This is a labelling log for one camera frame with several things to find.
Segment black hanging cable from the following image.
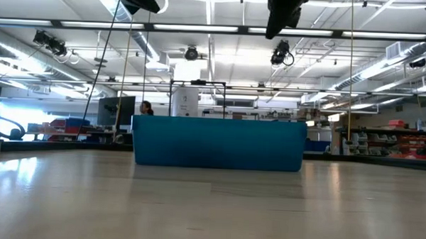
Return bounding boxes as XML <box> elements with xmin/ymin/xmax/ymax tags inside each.
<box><xmin>76</xmin><ymin>0</ymin><xmax>122</xmax><ymax>143</ymax></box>

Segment overhead light bar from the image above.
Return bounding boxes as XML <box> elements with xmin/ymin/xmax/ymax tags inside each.
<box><xmin>0</xmin><ymin>17</ymin><xmax>426</xmax><ymax>43</ymax></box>

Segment round black ceiling camera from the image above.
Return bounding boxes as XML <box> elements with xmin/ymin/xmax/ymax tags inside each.
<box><xmin>183</xmin><ymin>45</ymin><xmax>200</xmax><ymax>62</ymax></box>

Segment small black ceiling camera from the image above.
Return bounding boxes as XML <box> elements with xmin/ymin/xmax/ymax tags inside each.
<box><xmin>408</xmin><ymin>57</ymin><xmax>426</xmax><ymax>70</ymax></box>

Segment blue plastic bin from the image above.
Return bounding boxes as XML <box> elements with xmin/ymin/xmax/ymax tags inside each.
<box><xmin>130</xmin><ymin>114</ymin><xmax>309</xmax><ymax>173</ymax></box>

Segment yellow vertical pole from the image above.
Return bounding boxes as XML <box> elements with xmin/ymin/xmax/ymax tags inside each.
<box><xmin>345</xmin><ymin>0</ymin><xmax>356</xmax><ymax>143</ymax></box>

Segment black table edge rail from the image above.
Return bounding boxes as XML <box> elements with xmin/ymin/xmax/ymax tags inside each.
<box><xmin>0</xmin><ymin>138</ymin><xmax>426</xmax><ymax>173</ymax></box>

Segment storage shelf with red bins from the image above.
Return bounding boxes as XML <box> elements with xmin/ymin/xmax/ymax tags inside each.
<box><xmin>334</xmin><ymin>116</ymin><xmax>426</xmax><ymax>162</ymax></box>

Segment black ceiling camera with cable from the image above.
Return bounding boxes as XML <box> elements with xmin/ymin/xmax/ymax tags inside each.
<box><xmin>270</xmin><ymin>38</ymin><xmax>296</xmax><ymax>67</ymax></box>

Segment white cable loop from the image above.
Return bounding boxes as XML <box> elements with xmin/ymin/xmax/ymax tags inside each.
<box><xmin>154</xmin><ymin>0</ymin><xmax>170</xmax><ymax>16</ymax></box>

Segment black ceiling camera cluster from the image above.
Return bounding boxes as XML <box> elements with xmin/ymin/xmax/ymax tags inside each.
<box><xmin>31</xmin><ymin>29</ymin><xmax>69</xmax><ymax>57</ymax></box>

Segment white cylindrical column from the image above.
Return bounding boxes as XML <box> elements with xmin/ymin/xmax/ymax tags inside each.
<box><xmin>170</xmin><ymin>86</ymin><xmax>201</xmax><ymax>118</ymax></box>

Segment black metal frame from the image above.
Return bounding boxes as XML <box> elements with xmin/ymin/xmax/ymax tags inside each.
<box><xmin>168</xmin><ymin>78</ymin><xmax>228</xmax><ymax>120</ymax></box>

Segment silver ceiling air duct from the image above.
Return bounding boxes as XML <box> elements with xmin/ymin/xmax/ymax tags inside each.
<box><xmin>88</xmin><ymin>0</ymin><xmax>163</xmax><ymax>62</ymax></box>

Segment black computer monitor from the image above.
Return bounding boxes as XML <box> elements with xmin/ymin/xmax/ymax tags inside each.
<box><xmin>97</xmin><ymin>94</ymin><xmax>137</xmax><ymax>128</ymax></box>

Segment red and blue storage bins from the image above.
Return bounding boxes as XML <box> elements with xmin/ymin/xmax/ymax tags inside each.
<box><xmin>48</xmin><ymin>116</ymin><xmax>94</xmax><ymax>143</ymax></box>

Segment person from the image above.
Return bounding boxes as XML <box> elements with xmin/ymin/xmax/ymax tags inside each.
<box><xmin>138</xmin><ymin>99</ymin><xmax>155</xmax><ymax>117</ymax></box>

